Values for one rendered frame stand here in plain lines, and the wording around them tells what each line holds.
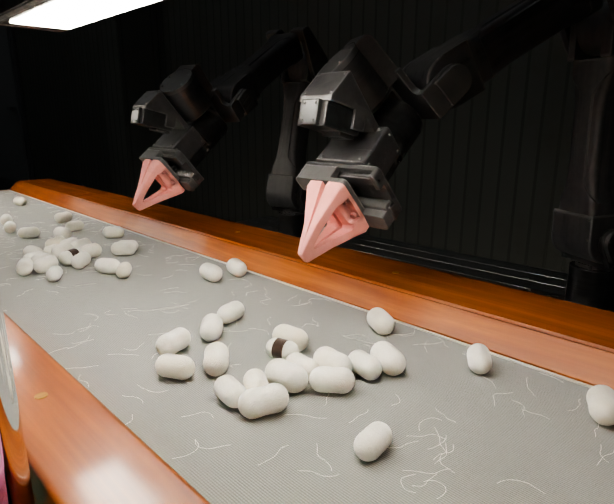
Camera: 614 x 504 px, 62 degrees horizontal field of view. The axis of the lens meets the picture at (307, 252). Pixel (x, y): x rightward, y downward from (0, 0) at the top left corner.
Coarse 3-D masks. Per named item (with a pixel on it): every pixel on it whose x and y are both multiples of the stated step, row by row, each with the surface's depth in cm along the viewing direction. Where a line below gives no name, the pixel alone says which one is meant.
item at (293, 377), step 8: (272, 360) 40; (280, 360) 40; (272, 368) 39; (280, 368) 39; (288, 368) 39; (296, 368) 39; (272, 376) 39; (280, 376) 39; (288, 376) 38; (296, 376) 38; (304, 376) 39; (288, 384) 38; (296, 384) 38; (304, 384) 38; (296, 392) 39
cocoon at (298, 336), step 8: (280, 328) 46; (288, 328) 46; (296, 328) 46; (272, 336) 47; (280, 336) 46; (288, 336) 45; (296, 336) 45; (304, 336) 45; (296, 344) 45; (304, 344) 45
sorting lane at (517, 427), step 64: (0, 192) 144; (0, 256) 78; (128, 256) 78; (192, 256) 78; (64, 320) 53; (128, 320) 53; (192, 320) 53; (256, 320) 53; (320, 320) 53; (128, 384) 40; (192, 384) 40; (384, 384) 40; (448, 384) 40; (512, 384) 40; (576, 384) 40; (192, 448) 33; (256, 448) 33; (320, 448) 33; (448, 448) 33; (512, 448) 33; (576, 448) 33
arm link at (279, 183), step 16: (304, 64) 103; (288, 80) 107; (304, 80) 103; (288, 96) 106; (288, 112) 106; (288, 128) 105; (304, 128) 106; (288, 144) 105; (304, 144) 107; (288, 160) 105; (304, 160) 108; (272, 176) 107; (288, 176) 104; (272, 192) 107; (288, 192) 104
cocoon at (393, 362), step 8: (376, 344) 43; (384, 344) 43; (376, 352) 42; (384, 352) 42; (392, 352) 41; (400, 352) 42; (384, 360) 41; (392, 360) 41; (400, 360) 41; (384, 368) 41; (392, 368) 41; (400, 368) 41
